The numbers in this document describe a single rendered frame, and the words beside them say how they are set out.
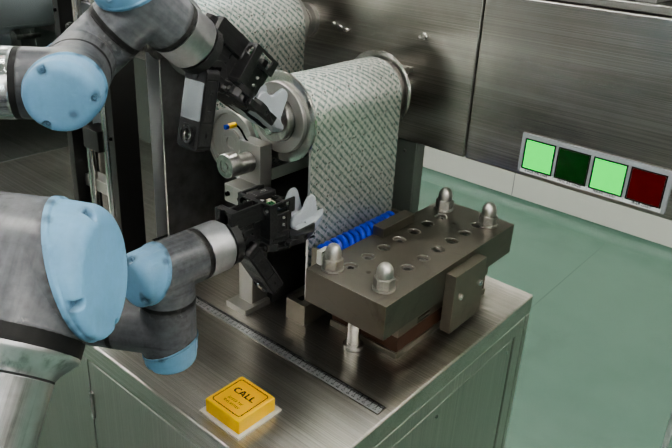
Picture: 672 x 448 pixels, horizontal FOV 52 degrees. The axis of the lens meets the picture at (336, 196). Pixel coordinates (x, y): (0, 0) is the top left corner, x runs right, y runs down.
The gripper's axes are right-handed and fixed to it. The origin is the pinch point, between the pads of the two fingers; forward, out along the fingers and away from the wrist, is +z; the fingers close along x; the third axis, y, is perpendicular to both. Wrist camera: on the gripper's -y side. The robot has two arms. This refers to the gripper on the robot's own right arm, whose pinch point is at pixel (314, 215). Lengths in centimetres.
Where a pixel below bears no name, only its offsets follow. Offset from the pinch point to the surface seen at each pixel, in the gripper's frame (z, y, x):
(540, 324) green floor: 163, -109, 18
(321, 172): 0.9, 7.5, -0.2
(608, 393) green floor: 139, -109, -20
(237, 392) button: -25.2, -16.5, -8.9
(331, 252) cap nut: -4.2, -2.4, -7.5
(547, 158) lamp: 29.7, 9.8, -25.6
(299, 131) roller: -3.2, 15.0, 1.1
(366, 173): 13.0, 4.0, -0.2
